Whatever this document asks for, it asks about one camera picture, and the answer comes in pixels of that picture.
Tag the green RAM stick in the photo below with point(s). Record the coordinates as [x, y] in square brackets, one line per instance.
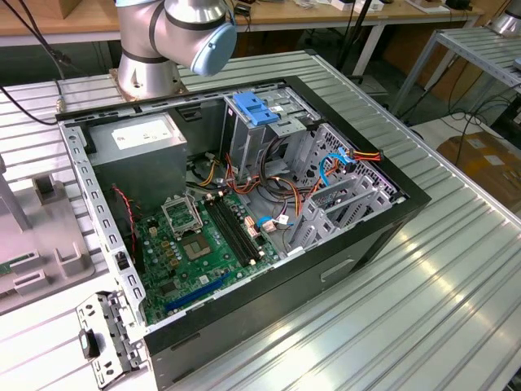
[4, 269]

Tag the green motherboard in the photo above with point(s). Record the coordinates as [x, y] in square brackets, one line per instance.
[221, 244]

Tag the blue expansion slot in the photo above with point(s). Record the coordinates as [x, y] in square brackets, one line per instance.
[195, 294]

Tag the grey power supply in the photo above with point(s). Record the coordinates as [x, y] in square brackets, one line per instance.
[138, 171]

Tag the black RAM slot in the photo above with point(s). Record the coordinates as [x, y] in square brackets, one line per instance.
[238, 230]
[243, 230]
[228, 230]
[233, 230]

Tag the CPU socket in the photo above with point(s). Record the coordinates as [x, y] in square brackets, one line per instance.
[196, 246]

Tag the grey metal drive cage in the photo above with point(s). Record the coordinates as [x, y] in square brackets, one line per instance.
[248, 142]

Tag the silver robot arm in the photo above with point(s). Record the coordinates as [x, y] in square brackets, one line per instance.
[183, 24]

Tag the black tripod stand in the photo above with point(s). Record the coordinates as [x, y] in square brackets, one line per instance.
[355, 34]

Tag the blue plastic drive latch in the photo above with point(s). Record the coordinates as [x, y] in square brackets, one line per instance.
[254, 108]

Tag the small white box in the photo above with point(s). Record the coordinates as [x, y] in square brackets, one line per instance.
[346, 5]

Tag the wooden desk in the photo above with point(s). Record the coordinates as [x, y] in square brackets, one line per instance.
[305, 18]

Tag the grey metal disk bay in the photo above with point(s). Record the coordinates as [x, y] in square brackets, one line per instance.
[319, 228]

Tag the black square chipset chip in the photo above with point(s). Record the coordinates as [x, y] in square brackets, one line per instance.
[167, 289]

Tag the hinged metal card bracket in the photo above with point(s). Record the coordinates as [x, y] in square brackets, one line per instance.
[94, 302]

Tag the small brown box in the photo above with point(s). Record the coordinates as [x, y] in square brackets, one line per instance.
[81, 8]

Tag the brown square base plate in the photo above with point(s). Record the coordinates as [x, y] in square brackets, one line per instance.
[179, 87]

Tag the black PC case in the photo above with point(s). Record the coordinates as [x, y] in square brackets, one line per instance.
[264, 309]

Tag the brown cardboard box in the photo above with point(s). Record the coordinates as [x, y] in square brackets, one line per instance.
[480, 163]

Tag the grey parts rack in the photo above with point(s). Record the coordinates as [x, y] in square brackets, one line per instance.
[40, 236]

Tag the black plastic latch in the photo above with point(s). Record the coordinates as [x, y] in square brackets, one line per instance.
[89, 344]

